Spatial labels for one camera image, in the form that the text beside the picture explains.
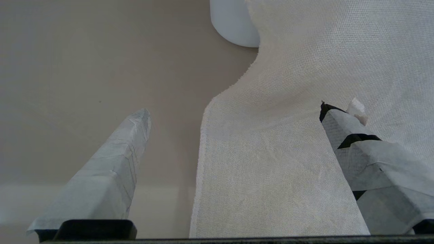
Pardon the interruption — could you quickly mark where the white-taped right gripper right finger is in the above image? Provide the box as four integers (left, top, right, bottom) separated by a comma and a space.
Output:
319, 98, 434, 235

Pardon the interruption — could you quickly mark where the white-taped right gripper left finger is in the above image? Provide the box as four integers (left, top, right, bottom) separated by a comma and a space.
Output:
26, 108, 152, 242

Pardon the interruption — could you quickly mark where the white cylindrical canister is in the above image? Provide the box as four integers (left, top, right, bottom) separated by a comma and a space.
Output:
210, 0, 261, 48

